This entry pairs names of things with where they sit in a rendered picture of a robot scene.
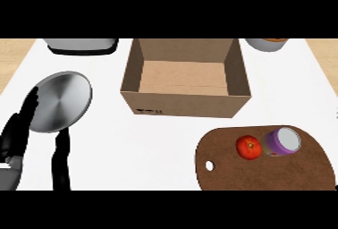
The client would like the brown cardboard box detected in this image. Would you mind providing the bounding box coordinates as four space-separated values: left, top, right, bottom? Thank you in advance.
120 38 252 119

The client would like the purple can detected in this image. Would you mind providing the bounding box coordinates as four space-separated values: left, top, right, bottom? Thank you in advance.
263 126 304 157

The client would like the brown wooden cutting board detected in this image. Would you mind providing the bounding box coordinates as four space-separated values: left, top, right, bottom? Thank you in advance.
193 124 338 191

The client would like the red tomato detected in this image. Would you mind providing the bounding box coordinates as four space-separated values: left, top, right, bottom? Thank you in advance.
235 134 264 161

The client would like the grey appliance with black base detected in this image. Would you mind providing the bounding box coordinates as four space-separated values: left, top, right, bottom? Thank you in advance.
43 38 120 56

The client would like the grey pot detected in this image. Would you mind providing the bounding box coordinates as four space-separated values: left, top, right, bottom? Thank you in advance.
244 38 291 53

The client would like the silver pan with black handle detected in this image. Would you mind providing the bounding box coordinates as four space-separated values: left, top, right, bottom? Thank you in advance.
28 70 94 191

